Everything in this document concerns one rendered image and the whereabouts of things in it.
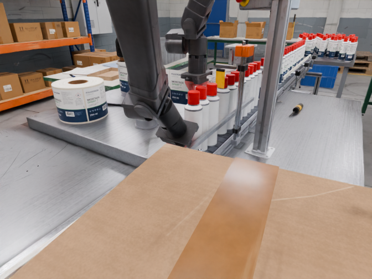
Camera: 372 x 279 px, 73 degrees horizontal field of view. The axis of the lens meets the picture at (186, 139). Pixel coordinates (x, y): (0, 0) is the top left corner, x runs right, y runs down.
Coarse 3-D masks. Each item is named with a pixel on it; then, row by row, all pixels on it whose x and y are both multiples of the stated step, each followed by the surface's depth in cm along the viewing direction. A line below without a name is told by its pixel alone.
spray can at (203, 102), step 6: (198, 90) 72; (204, 90) 72; (204, 96) 73; (204, 102) 73; (204, 108) 73; (204, 114) 74; (204, 120) 75; (204, 126) 76; (204, 132) 77; (204, 144) 79; (204, 150) 80
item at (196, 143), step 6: (246, 102) 99; (234, 114) 89; (222, 120) 82; (228, 120) 85; (216, 126) 78; (210, 132) 74; (198, 138) 70; (204, 138) 72; (192, 144) 67; (198, 144) 69
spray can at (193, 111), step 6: (192, 90) 69; (192, 96) 68; (198, 96) 68; (192, 102) 68; (198, 102) 69; (186, 108) 69; (192, 108) 68; (198, 108) 69; (186, 114) 70; (192, 114) 69; (198, 114) 69; (192, 120) 70; (198, 120) 70; (198, 132) 72; (192, 138) 72
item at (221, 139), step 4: (280, 88) 150; (256, 108) 117; (252, 112) 112; (248, 116) 108; (244, 120) 104; (240, 124) 101; (228, 132) 93; (220, 136) 90; (224, 136) 90; (228, 136) 90; (220, 140) 88; (224, 140) 88; (216, 144) 85; (220, 144) 85; (208, 148) 82; (212, 148) 82; (216, 148) 82; (208, 152) 80; (212, 152) 80
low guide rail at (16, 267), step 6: (66, 228) 47; (48, 240) 44; (42, 246) 43; (36, 252) 42; (24, 258) 41; (30, 258) 41; (18, 264) 40; (24, 264) 40; (12, 270) 39; (0, 276) 38; (6, 276) 38
